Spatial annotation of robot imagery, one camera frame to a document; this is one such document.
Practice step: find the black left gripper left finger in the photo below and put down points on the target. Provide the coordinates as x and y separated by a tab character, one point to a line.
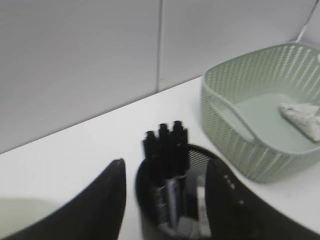
96	213

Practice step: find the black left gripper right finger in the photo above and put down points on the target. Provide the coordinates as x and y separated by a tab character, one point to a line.
236	213

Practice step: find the black marker pen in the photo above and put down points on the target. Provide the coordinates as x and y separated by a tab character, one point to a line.
155	175
165	160
180	148

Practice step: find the white waste paper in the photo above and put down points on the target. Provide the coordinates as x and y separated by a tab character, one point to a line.
305	117

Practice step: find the grey white eraser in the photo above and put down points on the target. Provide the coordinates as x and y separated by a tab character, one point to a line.
187	228
203	222

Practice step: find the black mesh pen holder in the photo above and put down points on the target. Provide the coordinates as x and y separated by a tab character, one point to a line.
198	160

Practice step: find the pale green wavy plate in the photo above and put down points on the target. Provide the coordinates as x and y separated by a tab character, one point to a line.
19	213

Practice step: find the pale green woven basket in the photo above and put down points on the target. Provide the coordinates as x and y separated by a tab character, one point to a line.
240	110

